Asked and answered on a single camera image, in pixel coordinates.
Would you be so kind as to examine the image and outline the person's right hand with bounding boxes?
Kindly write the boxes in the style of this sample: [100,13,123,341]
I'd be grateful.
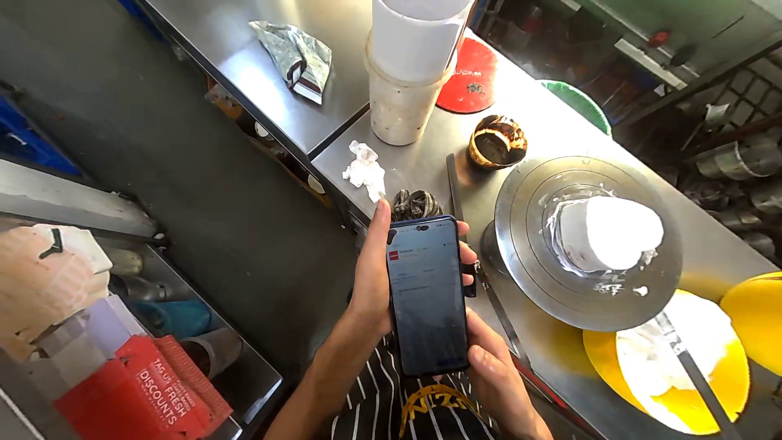
[466,307,538,422]

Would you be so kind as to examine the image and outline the person's left hand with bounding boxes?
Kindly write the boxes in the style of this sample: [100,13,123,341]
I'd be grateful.
[346,199,478,336]

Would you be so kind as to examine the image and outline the smartphone with dark case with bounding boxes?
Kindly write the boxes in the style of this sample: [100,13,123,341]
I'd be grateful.
[386,215,470,377]

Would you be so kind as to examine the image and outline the person's left forearm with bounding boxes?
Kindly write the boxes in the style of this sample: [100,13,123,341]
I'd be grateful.
[264,308,384,440]

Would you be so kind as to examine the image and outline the person's right forearm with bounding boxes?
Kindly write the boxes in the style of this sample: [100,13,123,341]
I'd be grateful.
[492,406,554,440]

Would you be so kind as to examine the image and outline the round metal cake turntable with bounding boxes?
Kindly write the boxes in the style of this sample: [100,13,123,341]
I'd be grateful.
[481,156,684,332]

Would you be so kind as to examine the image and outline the crumpled white tissue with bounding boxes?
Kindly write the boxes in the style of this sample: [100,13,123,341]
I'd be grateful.
[342,141,387,204]

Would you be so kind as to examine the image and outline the long dark metal strip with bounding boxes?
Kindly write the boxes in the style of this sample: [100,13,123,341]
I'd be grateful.
[446,153,534,372]

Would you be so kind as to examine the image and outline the dark stained bowl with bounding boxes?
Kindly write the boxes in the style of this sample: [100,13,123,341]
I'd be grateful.
[468,115,528,171]

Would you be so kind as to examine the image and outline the steel worktable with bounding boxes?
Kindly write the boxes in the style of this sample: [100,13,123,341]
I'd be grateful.
[143,0,782,440]

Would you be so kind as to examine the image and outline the person's body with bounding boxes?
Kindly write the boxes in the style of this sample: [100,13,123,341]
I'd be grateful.
[330,335,502,440]

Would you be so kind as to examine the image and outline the translucent stained plastic container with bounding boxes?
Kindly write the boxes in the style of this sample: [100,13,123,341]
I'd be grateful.
[365,29,458,147]

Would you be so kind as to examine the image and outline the white cream cake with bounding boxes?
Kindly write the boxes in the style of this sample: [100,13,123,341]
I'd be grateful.
[548,196,664,275]

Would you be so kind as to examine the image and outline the white whipped cream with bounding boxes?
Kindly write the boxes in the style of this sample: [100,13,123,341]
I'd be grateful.
[616,293,734,395]

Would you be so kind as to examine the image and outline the red round board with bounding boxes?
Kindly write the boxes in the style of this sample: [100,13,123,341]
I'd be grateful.
[435,37,499,115]

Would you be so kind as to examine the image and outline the steel under-counter shelf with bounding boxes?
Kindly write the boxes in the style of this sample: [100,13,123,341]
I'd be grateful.
[0,160,283,440]

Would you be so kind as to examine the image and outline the green round basin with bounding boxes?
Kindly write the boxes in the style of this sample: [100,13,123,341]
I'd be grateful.
[536,79,613,137]

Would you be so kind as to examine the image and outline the tall white plastic container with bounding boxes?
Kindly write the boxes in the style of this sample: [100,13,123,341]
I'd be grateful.
[371,0,476,84]

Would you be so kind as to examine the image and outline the crumpled silver-green foil packet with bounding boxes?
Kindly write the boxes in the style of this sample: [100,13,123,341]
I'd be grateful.
[249,21,333,105]

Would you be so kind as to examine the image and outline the clear cylindrical container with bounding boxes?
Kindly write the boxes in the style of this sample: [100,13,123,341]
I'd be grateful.
[181,328,243,380]

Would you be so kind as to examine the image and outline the blue-teal plastic container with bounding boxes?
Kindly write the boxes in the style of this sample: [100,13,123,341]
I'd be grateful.
[127,298,212,339]

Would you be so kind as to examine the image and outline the yellow bowl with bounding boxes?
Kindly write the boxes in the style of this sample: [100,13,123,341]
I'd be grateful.
[582,289,751,436]
[720,272,782,376]

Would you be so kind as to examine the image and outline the red cardboard box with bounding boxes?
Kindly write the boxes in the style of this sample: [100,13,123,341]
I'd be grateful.
[55,334,234,440]

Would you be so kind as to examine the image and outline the rack with metal pots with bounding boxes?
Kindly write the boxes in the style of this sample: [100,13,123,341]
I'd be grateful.
[611,37,782,264]

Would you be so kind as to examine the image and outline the blue plastic crate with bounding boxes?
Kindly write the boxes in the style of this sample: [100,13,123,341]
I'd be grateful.
[0,92,83,178]

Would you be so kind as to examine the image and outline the spatula with dark handle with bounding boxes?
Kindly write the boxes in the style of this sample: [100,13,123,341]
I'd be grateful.
[654,312,742,440]

